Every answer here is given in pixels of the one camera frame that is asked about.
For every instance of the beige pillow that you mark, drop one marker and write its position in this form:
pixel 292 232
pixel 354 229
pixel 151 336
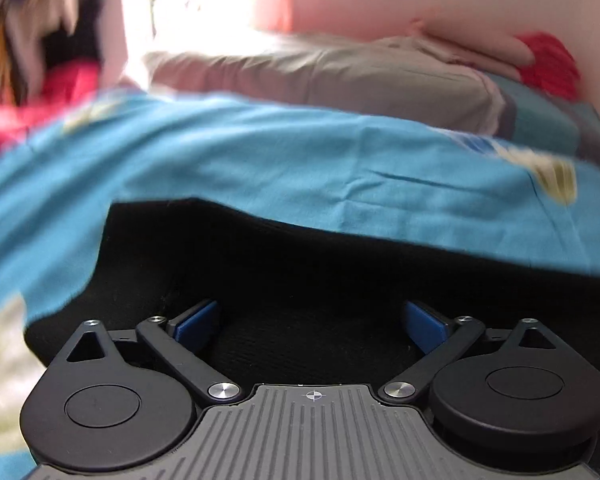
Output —
pixel 320 80

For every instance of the dark hanging clothes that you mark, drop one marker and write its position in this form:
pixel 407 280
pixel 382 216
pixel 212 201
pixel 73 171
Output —
pixel 35 15

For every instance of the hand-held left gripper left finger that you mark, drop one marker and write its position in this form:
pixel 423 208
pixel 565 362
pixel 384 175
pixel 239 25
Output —
pixel 200 324

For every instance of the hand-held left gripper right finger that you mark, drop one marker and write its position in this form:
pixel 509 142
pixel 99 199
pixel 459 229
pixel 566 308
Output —
pixel 422 322

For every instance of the blue striped pillow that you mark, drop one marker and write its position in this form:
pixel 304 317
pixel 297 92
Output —
pixel 545 120

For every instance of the stack of red folded clothes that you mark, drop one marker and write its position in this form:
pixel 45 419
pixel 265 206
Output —
pixel 552 62

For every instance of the blue floral bedsheet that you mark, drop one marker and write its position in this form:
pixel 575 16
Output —
pixel 230 160

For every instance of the bright window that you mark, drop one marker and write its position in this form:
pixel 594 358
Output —
pixel 190 0

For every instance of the black pants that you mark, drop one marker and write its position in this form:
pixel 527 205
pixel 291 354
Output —
pixel 305 270

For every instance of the red cloth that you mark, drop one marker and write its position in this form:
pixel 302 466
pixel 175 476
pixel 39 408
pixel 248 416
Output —
pixel 40 105

